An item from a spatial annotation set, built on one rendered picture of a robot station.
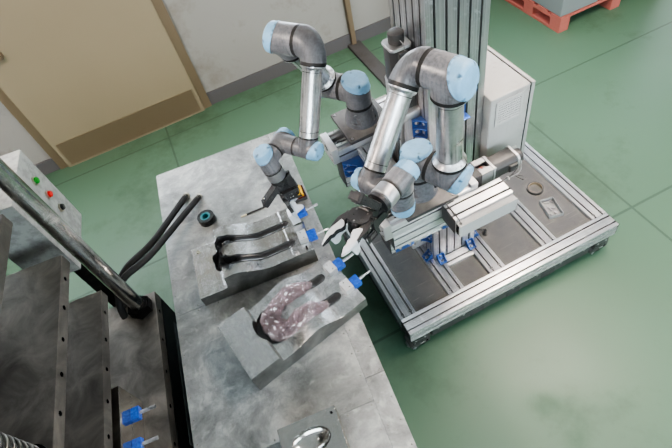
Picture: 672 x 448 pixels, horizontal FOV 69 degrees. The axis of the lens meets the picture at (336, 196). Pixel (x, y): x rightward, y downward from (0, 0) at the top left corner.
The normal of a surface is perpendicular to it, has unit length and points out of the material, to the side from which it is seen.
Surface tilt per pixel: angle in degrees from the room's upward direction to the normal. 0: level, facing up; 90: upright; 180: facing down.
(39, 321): 0
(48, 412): 0
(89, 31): 90
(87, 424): 0
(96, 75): 90
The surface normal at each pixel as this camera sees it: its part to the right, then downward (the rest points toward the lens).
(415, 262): -0.18, -0.63
